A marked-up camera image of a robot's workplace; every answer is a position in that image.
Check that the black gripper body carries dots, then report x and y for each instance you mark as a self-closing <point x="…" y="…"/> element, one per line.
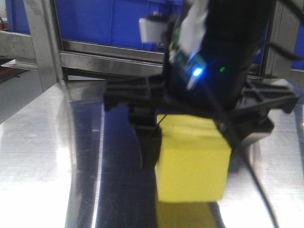
<point x="215" y="87"/>

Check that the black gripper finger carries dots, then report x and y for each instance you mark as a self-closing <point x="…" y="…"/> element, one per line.
<point x="244" y="131"/>
<point x="149" y="134"/>

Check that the yellow foam block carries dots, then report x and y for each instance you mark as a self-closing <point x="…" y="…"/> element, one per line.
<point x="193" y="161"/>

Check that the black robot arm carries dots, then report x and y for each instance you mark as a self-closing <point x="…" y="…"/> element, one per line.
<point x="229" y="20"/>

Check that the blue plastic bin right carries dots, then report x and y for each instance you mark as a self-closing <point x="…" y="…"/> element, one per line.
<point x="260" y="54"/>

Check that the blue plastic bin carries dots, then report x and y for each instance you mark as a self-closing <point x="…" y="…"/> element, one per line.
<point x="110" y="22"/>
<point x="260" y="54"/>

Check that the blue bin far right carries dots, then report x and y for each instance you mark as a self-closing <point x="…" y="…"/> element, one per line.
<point x="299" y="48"/>

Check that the blue plastic bin left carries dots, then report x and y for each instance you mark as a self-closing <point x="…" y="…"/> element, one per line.
<point x="110" y="22"/>

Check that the blue bin far left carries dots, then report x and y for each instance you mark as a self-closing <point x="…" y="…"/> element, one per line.
<point x="16" y="16"/>

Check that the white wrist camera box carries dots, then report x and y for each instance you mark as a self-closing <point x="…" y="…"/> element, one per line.
<point x="152" y="28"/>

